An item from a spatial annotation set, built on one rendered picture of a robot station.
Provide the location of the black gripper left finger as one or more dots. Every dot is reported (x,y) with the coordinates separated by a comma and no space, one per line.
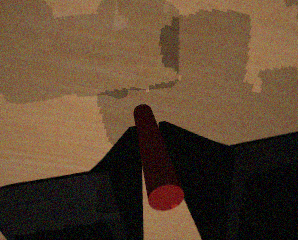
(111,192)

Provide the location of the red peg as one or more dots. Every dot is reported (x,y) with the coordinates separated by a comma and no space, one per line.
(164,190)

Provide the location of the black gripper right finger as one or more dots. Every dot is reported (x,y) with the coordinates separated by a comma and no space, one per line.
(213,175)

